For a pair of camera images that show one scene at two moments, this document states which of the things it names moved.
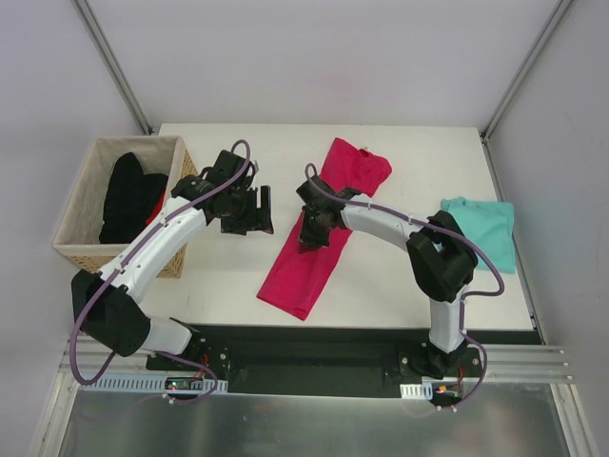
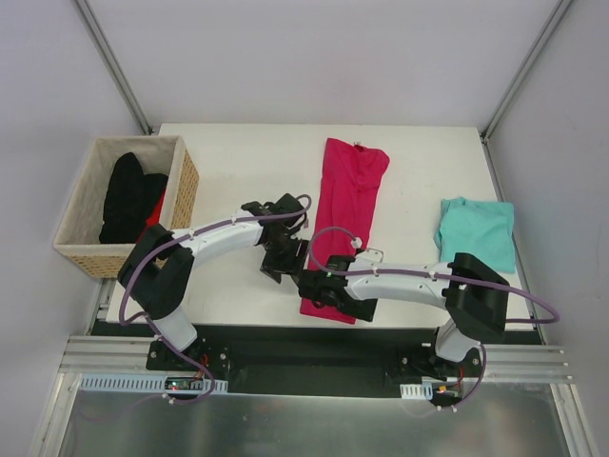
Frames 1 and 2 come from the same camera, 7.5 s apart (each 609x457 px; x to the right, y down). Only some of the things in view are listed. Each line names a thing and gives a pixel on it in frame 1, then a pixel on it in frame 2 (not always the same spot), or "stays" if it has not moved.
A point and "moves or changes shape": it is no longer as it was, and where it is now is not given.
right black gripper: x=314 y=228 to x=308 y=286
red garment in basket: x=156 y=209 stays
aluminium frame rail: x=96 y=361 stays
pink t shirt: x=300 y=273 moves or changes shape
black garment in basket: x=130 y=198 stays
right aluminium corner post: x=553 y=20 stays
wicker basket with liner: x=78 y=234 stays
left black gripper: x=257 y=209 to x=281 y=266
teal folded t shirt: x=490 y=224 stays
